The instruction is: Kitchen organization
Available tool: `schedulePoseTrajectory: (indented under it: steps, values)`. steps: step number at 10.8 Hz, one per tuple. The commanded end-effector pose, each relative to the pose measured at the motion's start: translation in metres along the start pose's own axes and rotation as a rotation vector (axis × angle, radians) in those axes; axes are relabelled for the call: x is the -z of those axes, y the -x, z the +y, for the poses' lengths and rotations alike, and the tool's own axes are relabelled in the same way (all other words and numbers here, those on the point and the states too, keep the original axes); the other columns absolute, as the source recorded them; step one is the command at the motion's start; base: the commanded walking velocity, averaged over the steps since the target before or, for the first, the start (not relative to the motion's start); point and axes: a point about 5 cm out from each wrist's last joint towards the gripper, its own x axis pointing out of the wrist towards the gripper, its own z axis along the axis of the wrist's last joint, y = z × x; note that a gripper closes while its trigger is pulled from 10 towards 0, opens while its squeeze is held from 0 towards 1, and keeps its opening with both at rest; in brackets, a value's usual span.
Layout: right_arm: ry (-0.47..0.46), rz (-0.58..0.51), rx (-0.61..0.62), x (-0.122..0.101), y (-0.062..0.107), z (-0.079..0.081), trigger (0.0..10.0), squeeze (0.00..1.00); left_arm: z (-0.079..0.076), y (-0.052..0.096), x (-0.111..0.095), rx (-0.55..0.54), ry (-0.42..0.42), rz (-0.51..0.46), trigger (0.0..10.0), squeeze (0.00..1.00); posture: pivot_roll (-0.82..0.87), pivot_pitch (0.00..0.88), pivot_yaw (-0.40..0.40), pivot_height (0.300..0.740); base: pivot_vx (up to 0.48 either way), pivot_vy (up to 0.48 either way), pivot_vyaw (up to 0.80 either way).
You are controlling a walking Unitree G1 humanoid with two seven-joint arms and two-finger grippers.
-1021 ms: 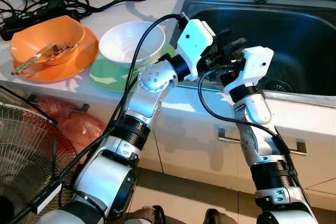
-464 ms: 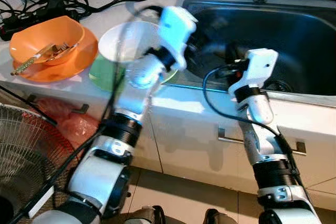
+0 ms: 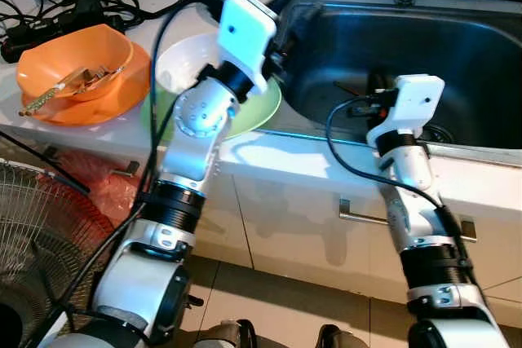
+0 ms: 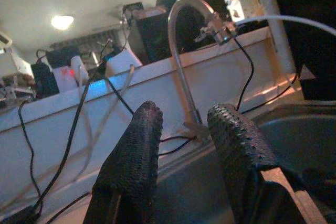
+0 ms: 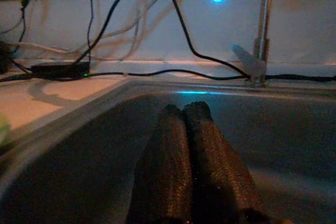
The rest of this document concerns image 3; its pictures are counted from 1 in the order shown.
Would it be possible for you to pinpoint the round sink drain strainer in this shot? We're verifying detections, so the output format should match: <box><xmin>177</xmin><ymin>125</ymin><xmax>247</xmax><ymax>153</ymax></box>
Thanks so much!
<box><xmin>420</xmin><ymin>122</ymin><xmax>456</xmax><ymax>145</ymax></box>

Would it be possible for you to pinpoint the light green plate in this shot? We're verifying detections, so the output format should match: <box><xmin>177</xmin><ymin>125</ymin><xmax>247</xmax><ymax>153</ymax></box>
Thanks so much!
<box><xmin>140</xmin><ymin>75</ymin><xmax>283</xmax><ymax>141</ymax></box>

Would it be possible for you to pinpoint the stainless steel sink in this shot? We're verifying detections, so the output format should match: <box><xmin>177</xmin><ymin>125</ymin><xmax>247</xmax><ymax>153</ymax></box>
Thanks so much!
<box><xmin>273</xmin><ymin>0</ymin><xmax>522</xmax><ymax>152</ymax></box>

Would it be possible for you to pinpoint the white bowl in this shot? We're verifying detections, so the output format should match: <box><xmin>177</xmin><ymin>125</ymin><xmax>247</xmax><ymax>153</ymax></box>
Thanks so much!
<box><xmin>154</xmin><ymin>34</ymin><xmax>225</xmax><ymax>96</ymax></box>

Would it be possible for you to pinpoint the white sink cabinet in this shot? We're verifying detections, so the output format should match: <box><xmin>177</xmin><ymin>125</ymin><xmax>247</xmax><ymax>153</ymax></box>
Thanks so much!
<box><xmin>0</xmin><ymin>144</ymin><xmax>522</xmax><ymax>328</ymax></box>

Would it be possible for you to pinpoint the brass coloured fork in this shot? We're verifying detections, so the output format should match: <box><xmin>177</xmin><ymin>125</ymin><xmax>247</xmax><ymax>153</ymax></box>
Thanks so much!
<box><xmin>18</xmin><ymin>63</ymin><xmax>117</xmax><ymax>117</ymax></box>

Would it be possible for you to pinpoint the orange plastic bowl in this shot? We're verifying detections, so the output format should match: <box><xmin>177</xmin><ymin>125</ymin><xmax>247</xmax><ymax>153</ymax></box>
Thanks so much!
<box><xmin>16</xmin><ymin>24</ymin><xmax>135</xmax><ymax>103</ymax></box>

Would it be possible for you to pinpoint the red plastic bag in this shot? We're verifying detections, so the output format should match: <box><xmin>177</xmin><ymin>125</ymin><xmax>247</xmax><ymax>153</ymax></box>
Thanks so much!
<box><xmin>45</xmin><ymin>148</ymin><xmax>152</xmax><ymax>227</ymax></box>

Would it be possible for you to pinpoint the robot right leg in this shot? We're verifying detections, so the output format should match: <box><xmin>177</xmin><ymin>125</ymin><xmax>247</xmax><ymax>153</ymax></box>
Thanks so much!
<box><xmin>314</xmin><ymin>324</ymin><xmax>368</xmax><ymax>348</ymax></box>

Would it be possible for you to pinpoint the robot leg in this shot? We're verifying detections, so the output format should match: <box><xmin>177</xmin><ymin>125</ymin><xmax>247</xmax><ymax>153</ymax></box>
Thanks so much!
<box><xmin>192</xmin><ymin>319</ymin><xmax>258</xmax><ymax>348</ymax></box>
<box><xmin>314</xmin><ymin>324</ymin><xmax>368</xmax><ymax>348</ymax></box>

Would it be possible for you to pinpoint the robot left leg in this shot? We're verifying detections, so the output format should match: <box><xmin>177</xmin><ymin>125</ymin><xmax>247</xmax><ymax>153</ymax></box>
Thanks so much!
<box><xmin>192</xmin><ymin>319</ymin><xmax>258</xmax><ymax>348</ymax></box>

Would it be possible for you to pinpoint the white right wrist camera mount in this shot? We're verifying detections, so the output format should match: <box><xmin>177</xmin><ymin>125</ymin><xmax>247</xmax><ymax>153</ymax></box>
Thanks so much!
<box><xmin>365</xmin><ymin>75</ymin><xmax>446</xmax><ymax>149</ymax></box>

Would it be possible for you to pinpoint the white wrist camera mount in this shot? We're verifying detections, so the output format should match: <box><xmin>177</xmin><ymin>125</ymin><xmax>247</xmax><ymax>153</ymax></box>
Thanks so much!
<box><xmin>217</xmin><ymin>0</ymin><xmax>278</xmax><ymax>94</ymax></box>
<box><xmin>365</xmin><ymin>75</ymin><xmax>446</xmax><ymax>149</ymax></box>

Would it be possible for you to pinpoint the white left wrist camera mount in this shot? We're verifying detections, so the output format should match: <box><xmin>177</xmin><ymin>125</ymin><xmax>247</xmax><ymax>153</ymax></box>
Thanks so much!
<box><xmin>217</xmin><ymin>0</ymin><xmax>278</xmax><ymax>94</ymax></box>

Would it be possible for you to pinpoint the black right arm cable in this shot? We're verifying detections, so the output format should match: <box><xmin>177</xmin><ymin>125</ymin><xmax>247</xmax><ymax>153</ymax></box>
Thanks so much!
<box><xmin>325</xmin><ymin>97</ymin><xmax>482</xmax><ymax>292</ymax></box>

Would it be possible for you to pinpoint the silver bar cabinet handle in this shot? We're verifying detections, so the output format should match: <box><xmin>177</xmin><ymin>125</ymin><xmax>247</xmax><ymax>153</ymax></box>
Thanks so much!
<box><xmin>338</xmin><ymin>196</ymin><xmax>479</xmax><ymax>243</ymax></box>

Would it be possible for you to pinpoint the small dark cabinet handle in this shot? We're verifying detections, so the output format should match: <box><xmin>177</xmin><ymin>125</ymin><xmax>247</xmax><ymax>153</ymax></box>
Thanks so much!
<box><xmin>110</xmin><ymin>161</ymin><xmax>141</xmax><ymax>179</ymax></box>

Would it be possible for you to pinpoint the wire grille floor fan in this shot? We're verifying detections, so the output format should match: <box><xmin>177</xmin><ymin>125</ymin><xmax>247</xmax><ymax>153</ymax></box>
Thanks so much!
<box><xmin>0</xmin><ymin>159</ymin><xmax>115</xmax><ymax>348</ymax></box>

